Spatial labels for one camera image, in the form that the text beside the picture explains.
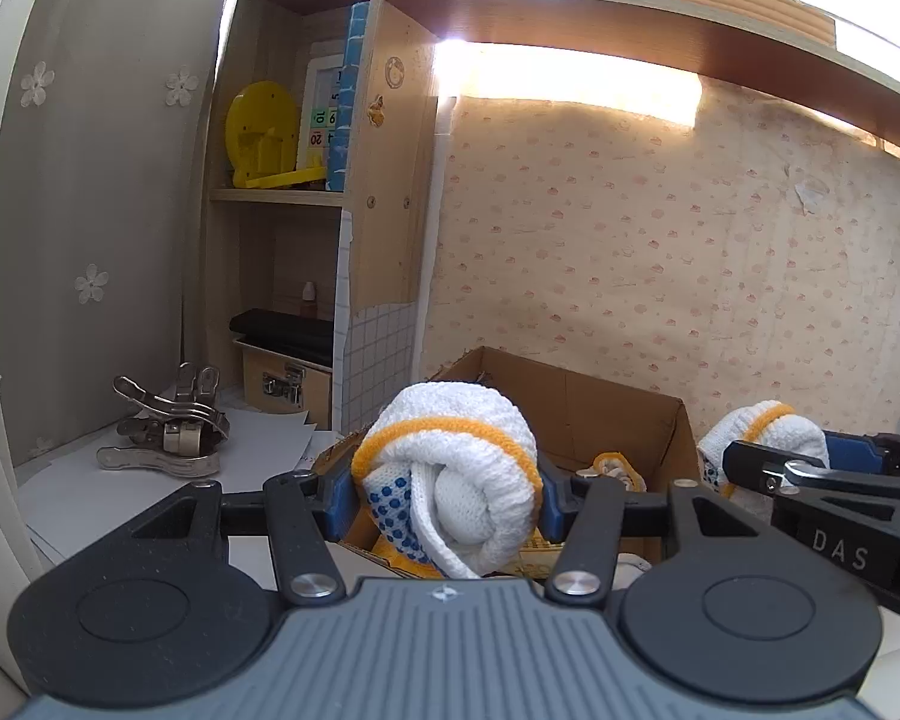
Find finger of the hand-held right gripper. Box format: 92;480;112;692
724;427;900;497

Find white framed number board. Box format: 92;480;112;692
296;45;346;173

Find beige floral curtain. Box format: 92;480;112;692
0;0;248;593

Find wooden stickered shelf unit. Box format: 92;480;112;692
184;0;440;432

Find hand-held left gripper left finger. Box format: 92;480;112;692
131;457;358;605

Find blue patterned book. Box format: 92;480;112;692
328;1;368;194

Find brown cardboard box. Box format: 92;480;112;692
311;345;702;578

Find yellow round plastic toy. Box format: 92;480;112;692
225;81;327;190

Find wooden overhead shelf board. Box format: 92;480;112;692
382;0;900;166

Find white loose paper sheets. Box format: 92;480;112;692
142;386;320;488

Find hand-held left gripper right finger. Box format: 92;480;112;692
536;457;763;605

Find white desktop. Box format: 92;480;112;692
11;382;900;720

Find small wooden latch box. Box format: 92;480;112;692
232;337;335;413

